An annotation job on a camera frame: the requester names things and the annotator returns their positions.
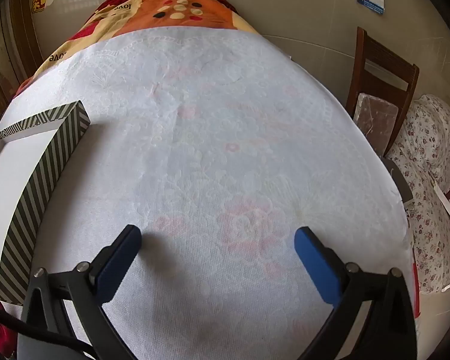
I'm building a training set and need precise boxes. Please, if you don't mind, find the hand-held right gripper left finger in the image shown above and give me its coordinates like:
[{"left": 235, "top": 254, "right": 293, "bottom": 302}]
[{"left": 22, "top": 224, "right": 143, "bottom": 360}]

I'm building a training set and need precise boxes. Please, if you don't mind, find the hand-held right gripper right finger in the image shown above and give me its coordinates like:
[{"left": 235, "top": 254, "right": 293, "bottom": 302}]
[{"left": 293, "top": 226, "right": 418, "bottom": 360}]

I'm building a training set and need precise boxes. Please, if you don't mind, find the striped shallow box tray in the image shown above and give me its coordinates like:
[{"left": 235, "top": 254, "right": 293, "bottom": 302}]
[{"left": 0, "top": 100, "right": 91, "bottom": 305}]

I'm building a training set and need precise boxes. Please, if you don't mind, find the dark grey object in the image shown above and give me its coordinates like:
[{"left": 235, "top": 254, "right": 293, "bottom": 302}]
[{"left": 382, "top": 155, "right": 414, "bottom": 204}]

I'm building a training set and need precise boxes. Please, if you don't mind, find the white embossed tablecloth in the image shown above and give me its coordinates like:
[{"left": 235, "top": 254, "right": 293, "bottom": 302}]
[{"left": 0, "top": 28, "right": 421, "bottom": 360}]

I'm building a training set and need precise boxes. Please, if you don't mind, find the floral quilt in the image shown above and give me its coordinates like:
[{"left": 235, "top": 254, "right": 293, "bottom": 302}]
[{"left": 383, "top": 95, "right": 450, "bottom": 295}]

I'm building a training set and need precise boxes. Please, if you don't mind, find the pink chair cushion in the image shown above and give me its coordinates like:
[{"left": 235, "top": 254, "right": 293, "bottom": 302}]
[{"left": 353, "top": 92, "right": 399, "bottom": 146}]

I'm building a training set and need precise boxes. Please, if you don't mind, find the wooden chair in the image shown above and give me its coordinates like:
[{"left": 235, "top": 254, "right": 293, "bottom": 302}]
[{"left": 345, "top": 26, "right": 421, "bottom": 158}]

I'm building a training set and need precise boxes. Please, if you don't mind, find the wooden slatted door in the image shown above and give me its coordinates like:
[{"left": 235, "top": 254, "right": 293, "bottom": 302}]
[{"left": 0, "top": 0, "right": 44, "bottom": 134}]

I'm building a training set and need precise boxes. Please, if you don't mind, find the orange printed blanket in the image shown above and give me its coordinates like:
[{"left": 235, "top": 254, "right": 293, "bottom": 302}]
[{"left": 13, "top": 0, "right": 264, "bottom": 99}]

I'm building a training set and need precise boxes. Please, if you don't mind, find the black cable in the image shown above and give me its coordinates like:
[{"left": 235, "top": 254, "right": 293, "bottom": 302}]
[{"left": 0, "top": 292, "right": 96, "bottom": 360}]

